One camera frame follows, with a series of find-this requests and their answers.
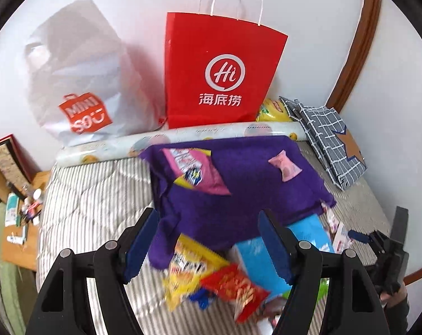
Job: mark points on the white plastic bag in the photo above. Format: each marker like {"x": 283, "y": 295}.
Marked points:
{"x": 74, "y": 59}

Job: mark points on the small white tube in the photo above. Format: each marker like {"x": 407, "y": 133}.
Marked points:
{"x": 15, "y": 239}

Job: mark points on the red snack packet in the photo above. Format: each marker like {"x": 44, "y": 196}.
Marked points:
{"x": 235, "y": 289}

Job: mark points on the striped quilted mattress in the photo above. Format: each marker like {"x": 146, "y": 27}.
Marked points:
{"x": 88, "y": 202}

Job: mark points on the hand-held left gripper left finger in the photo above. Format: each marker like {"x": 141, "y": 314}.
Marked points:
{"x": 141, "y": 247}

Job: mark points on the person's right hand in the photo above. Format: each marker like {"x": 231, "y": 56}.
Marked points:
{"x": 389, "y": 298}

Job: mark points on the wooden nightstand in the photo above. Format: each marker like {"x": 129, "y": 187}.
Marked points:
{"x": 19, "y": 254}

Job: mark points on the white green tube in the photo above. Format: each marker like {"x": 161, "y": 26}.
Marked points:
{"x": 12, "y": 209}

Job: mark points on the white door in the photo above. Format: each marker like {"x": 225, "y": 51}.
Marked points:
{"x": 392, "y": 129}

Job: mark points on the purple fabric bag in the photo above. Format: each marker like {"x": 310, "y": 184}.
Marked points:
{"x": 252, "y": 188}

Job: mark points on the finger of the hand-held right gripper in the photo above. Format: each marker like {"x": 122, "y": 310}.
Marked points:
{"x": 359, "y": 236}

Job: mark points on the green snack packet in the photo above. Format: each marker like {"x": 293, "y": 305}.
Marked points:
{"x": 322, "y": 289}

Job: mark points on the brown wooden door frame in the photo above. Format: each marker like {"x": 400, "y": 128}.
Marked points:
{"x": 357, "y": 49}

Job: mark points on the cluster of small bottles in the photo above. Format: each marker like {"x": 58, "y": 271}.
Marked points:
{"x": 32, "y": 206}

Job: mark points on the light blue snack packet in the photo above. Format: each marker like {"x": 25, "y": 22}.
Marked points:
{"x": 252, "y": 261}

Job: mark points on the patterned wrapping paper roll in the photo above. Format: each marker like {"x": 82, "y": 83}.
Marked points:
{"x": 102, "y": 146}

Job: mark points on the yellow snack packet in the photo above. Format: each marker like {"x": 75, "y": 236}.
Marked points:
{"x": 183, "y": 272}

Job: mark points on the large pink snack packet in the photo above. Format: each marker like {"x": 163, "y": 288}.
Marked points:
{"x": 204, "y": 171}

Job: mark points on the red paper bag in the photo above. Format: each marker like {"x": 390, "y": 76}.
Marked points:
{"x": 214, "y": 42}

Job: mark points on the small blue candy packet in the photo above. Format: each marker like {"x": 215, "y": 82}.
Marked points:
{"x": 202, "y": 298}

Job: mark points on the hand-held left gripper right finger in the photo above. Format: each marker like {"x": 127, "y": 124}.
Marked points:
{"x": 273, "y": 247}

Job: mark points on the small pink candy packet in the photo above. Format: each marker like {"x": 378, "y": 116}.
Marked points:
{"x": 284, "y": 165}

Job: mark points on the pink cartoon snack packet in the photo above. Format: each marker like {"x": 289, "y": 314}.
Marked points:
{"x": 272, "y": 309}

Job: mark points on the person's right forearm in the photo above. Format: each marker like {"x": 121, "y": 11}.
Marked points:
{"x": 397, "y": 317}

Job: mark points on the yellow green chips bag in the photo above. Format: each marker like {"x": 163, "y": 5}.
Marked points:
{"x": 273, "y": 110}

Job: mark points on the green fabric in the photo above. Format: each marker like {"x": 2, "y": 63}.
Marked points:
{"x": 8, "y": 286}

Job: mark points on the blue checked fabric bag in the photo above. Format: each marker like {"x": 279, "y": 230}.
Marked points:
{"x": 329, "y": 139}

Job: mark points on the framed picture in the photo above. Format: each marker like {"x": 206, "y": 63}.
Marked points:
{"x": 10, "y": 162}

